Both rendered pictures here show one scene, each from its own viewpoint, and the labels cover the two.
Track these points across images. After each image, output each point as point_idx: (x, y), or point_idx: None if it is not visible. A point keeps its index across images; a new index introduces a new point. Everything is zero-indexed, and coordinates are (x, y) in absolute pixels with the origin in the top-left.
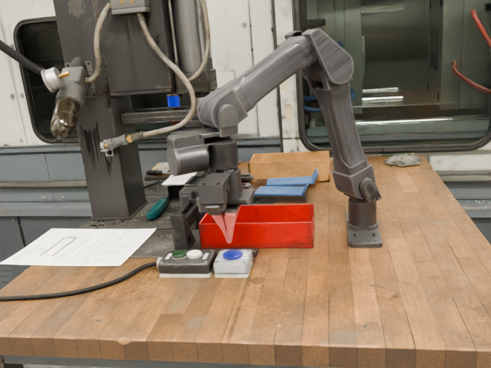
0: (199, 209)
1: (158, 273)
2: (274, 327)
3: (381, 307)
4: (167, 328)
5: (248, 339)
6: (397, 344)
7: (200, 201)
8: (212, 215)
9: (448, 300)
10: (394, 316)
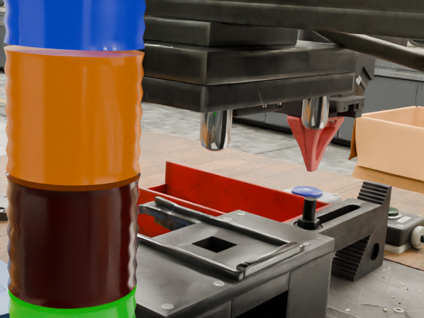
0: (361, 111)
1: (423, 245)
2: (316, 175)
3: (210, 161)
4: (421, 199)
5: (346, 176)
6: (240, 151)
7: (373, 74)
8: (344, 118)
9: (154, 151)
10: (212, 156)
